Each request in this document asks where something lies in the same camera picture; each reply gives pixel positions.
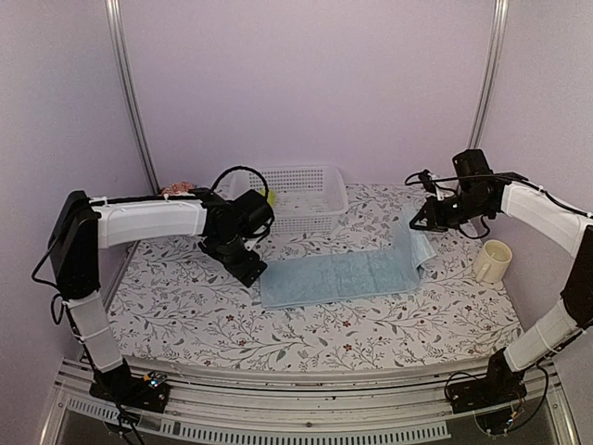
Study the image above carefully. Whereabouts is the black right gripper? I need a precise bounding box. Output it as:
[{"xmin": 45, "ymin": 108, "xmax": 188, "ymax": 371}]
[{"xmin": 411, "ymin": 189, "xmax": 493, "ymax": 232}]

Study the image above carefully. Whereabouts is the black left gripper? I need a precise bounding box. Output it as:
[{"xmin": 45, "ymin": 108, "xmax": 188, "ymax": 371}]
[{"xmin": 205, "ymin": 231, "xmax": 268, "ymax": 287}]

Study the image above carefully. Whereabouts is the green and white towel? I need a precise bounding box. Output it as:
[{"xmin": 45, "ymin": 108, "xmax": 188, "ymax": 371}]
[{"xmin": 262, "ymin": 189, "xmax": 276, "ymax": 208}]

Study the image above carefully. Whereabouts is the light blue towel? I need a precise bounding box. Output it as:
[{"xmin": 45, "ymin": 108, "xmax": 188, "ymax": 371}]
[{"xmin": 259, "ymin": 204, "xmax": 436, "ymax": 310}]

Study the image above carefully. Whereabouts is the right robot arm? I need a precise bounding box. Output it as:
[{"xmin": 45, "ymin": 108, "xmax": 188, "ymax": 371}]
[{"xmin": 406, "ymin": 171, "xmax": 592, "ymax": 404}]

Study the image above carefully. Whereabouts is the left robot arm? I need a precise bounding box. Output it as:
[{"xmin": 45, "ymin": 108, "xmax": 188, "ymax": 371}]
[{"xmin": 42, "ymin": 188, "xmax": 274, "ymax": 402}]

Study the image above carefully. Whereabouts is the cream ceramic mug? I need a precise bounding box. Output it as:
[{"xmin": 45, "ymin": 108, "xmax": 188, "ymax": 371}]
[{"xmin": 473, "ymin": 239, "xmax": 512, "ymax": 284}]

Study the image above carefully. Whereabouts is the white plastic basket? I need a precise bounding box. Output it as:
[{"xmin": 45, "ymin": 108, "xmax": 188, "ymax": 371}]
[{"xmin": 229, "ymin": 165, "xmax": 348, "ymax": 235}]

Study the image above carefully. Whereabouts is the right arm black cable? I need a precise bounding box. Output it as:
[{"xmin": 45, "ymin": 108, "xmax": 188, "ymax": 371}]
[{"xmin": 405, "ymin": 170, "xmax": 492, "ymax": 240}]

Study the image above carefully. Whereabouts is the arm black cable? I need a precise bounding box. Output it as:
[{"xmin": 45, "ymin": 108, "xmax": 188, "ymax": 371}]
[
  {"xmin": 211, "ymin": 165, "xmax": 271, "ymax": 200},
  {"xmin": 405, "ymin": 170, "xmax": 492, "ymax": 240}
]

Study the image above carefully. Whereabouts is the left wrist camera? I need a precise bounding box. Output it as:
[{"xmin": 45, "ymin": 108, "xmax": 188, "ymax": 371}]
[{"xmin": 231, "ymin": 190, "xmax": 274, "ymax": 238}]

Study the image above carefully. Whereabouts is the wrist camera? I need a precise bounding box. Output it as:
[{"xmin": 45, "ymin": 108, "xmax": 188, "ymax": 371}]
[
  {"xmin": 452, "ymin": 148, "xmax": 493, "ymax": 190},
  {"xmin": 231, "ymin": 190, "xmax": 274, "ymax": 238}
]

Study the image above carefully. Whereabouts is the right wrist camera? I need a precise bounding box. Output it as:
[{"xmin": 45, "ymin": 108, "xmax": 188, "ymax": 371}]
[{"xmin": 452, "ymin": 148, "xmax": 493, "ymax": 190}]

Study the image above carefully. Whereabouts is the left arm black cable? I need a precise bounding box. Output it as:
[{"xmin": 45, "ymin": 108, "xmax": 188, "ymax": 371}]
[{"xmin": 211, "ymin": 165, "xmax": 271, "ymax": 200}]

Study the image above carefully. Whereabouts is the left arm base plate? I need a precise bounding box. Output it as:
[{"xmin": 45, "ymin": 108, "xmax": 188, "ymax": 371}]
[{"xmin": 89, "ymin": 370, "xmax": 170, "ymax": 413}]

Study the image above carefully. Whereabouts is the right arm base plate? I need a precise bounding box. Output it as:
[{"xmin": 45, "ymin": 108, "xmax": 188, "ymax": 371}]
[{"xmin": 444, "ymin": 378, "xmax": 527, "ymax": 413}]

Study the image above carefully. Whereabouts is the aluminium front rail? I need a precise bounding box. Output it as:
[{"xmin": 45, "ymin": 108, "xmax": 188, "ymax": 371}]
[{"xmin": 40, "ymin": 358, "xmax": 581, "ymax": 444}]

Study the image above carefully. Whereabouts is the right aluminium frame post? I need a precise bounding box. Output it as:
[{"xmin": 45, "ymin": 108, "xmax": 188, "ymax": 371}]
[{"xmin": 467, "ymin": 0, "xmax": 510, "ymax": 149}]

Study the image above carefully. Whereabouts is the aluminium frame post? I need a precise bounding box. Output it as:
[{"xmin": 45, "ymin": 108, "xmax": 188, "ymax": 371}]
[
  {"xmin": 467, "ymin": 0, "xmax": 510, "ymax": 149},
  {"xmin": 105, "ymin": 0, "xmax": 160, "ymax": 193}
]

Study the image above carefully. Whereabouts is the left aluminium frame post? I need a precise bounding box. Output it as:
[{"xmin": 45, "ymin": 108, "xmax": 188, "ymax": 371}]
[{"xmin": 105, "ymin": 0, "xmax": 160, "ymax": 193}]

